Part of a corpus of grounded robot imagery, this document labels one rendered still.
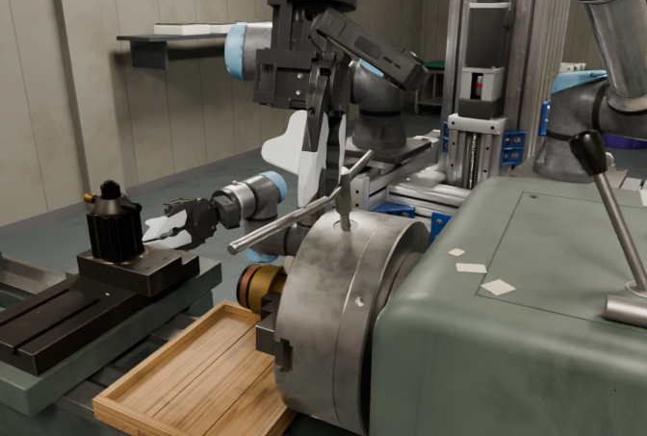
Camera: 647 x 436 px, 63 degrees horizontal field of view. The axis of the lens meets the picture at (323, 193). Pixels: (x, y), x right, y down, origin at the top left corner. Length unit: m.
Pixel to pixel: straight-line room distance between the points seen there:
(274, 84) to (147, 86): 4.30
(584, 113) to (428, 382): 0.81
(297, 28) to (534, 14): 0.97
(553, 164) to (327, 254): 0.70
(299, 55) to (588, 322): 0.36
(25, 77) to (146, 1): 1.18
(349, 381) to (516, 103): 0.98
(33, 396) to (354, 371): 0.59
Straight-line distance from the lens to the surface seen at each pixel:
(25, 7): 4.29
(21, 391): 1.06
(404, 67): 0.51
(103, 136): 4.50
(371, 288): 0.66
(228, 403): 0.98
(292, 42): 0.55
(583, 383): 0.52
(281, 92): 0.53
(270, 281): 0.84
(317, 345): 0.69
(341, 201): 0.70
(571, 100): 1.25
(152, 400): 1.02
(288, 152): 0.51
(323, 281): 0.68
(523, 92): 1.48
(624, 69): 1.10
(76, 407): 1.10
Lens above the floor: 1.52
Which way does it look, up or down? 19 degrees down
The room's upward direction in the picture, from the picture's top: straight up
